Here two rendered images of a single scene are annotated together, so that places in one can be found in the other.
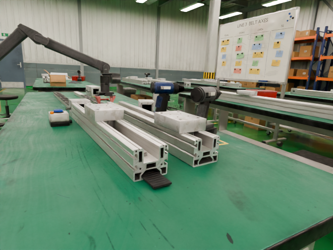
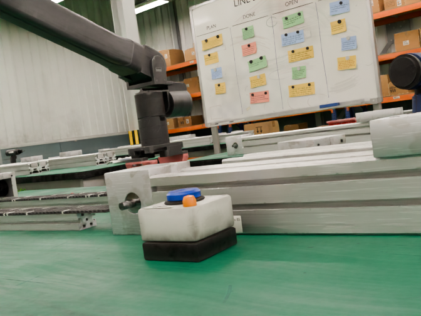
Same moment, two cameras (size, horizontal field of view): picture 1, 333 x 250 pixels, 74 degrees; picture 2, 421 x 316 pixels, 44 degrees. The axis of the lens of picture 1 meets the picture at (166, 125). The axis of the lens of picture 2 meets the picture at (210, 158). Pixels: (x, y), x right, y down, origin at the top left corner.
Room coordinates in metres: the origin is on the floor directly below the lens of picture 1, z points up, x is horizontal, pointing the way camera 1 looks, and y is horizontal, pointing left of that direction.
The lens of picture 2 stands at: (0.46, 0.71, 0.92)
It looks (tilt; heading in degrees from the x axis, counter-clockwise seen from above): 3 degrees down; 338
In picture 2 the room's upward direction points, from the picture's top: 8 degrees counter-clockwise
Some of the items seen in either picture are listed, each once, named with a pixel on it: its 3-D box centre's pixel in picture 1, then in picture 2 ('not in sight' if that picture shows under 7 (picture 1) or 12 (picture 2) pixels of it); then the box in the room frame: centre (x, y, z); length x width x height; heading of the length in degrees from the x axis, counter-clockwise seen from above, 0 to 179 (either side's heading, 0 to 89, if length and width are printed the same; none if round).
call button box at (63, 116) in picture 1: (60, 118); (192, 224); (1.03, 0.51, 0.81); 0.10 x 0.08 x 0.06; 123
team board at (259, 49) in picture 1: (246, 80); (285, 112); (3.83, -1.32, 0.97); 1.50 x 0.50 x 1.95; 29
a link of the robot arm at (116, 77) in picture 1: (110, 74); (160, 88); (1.47, 0.38, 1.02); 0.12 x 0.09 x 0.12; 118
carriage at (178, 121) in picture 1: (178, 124); not in sight; (0.75, -0.04, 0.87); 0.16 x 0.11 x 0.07; 33
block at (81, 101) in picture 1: (77, 108); (146, 198); (1.23, 0.51, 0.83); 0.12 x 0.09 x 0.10; 123
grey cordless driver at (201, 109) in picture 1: (207, 112); not in sight; (0.92, -0.17, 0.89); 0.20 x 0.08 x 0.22; 138
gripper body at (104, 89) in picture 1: (104, 89); (154, 135); (1.45, 0.41, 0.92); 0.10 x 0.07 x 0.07; 123
